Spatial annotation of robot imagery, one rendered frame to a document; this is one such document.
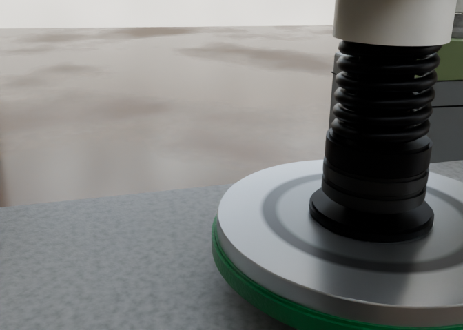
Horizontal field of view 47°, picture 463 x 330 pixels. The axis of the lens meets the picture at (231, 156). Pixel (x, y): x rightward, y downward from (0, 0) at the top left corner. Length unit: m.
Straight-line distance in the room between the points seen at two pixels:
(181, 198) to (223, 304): 0.17
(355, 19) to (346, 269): 0.14
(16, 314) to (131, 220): 0.14
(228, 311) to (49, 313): 0.12
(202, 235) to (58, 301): 0.13
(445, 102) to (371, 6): 0.98
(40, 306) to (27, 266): 0.05
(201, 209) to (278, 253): 0.18
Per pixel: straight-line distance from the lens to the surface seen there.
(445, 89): 1.27
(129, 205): 0.51
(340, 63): 0.34
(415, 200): 0.36
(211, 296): 0.38
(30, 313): 0.38
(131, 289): 0.39
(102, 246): 0.44
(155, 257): 0.42
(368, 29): 0.32
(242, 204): 0.38
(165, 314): 0.36
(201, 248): 0.43
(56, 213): 0.51
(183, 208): 0.50
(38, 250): 0.45
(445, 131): 1.31
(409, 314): 0.30
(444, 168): 0.64
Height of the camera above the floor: 1.04
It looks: 20 degrees down
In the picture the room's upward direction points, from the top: 1 degrees clockwise
